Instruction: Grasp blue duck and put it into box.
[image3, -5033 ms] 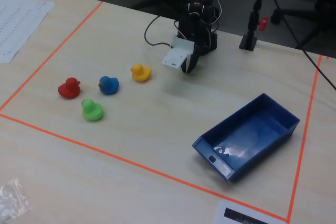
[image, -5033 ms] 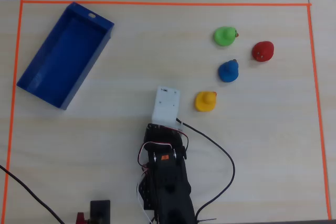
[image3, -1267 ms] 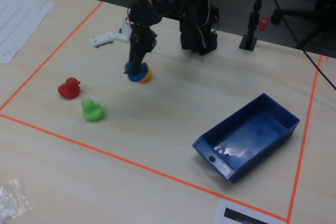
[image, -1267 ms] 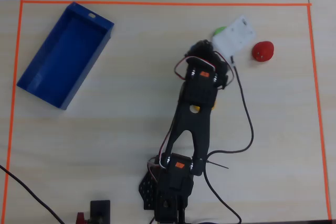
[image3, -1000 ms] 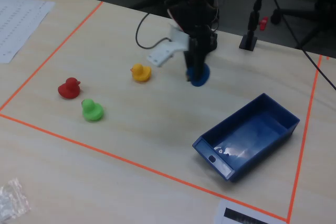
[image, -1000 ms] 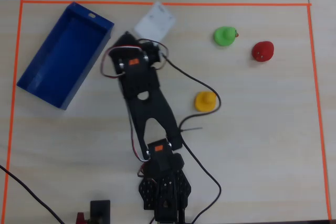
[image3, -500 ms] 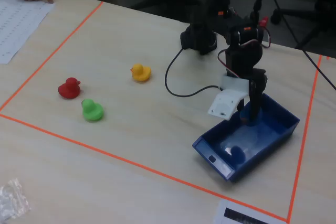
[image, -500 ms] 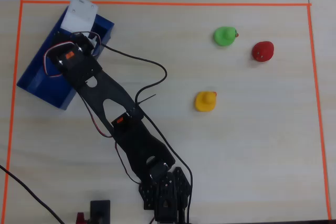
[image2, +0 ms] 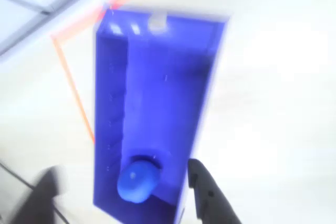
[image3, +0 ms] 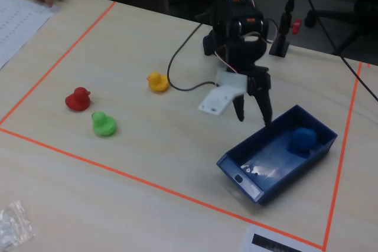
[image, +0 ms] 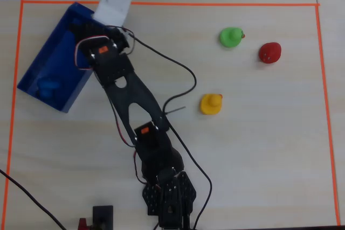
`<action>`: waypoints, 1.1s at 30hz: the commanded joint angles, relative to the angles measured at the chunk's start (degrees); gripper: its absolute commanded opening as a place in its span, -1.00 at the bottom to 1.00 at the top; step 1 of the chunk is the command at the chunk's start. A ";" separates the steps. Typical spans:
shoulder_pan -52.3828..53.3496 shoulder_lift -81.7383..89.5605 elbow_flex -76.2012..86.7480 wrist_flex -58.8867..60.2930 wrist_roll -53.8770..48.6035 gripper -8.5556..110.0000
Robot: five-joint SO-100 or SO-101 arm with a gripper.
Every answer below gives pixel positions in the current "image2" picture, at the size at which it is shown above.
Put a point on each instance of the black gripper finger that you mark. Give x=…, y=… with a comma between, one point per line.
x=47, y=195
x=210, y=197

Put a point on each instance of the blue rubber duck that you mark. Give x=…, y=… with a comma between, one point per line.
x=137, y=182

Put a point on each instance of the blue plastic box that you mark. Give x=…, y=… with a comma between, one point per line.
x=162, y=98

